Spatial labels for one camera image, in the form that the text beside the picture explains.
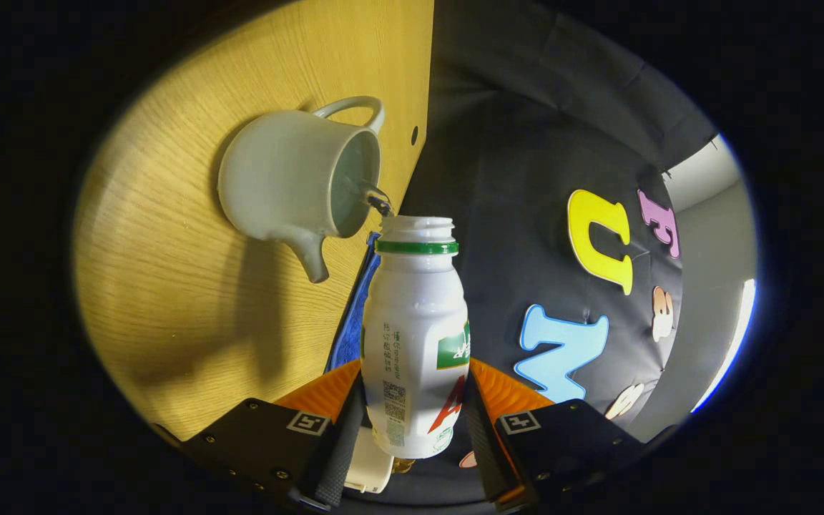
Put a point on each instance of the blue folded towel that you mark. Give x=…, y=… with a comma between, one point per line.
x=351, y=329

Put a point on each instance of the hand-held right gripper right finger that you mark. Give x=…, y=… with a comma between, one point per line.
x=480, y=450

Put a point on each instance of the white ceramic teacup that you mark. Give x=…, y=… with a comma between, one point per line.
x=276, y=172

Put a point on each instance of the white water bottle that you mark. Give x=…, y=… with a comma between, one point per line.
x=412, y=322

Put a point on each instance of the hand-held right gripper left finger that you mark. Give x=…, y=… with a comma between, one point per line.
x=344, y=458

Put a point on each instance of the white toaster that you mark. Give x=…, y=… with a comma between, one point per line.
x=369, y=465

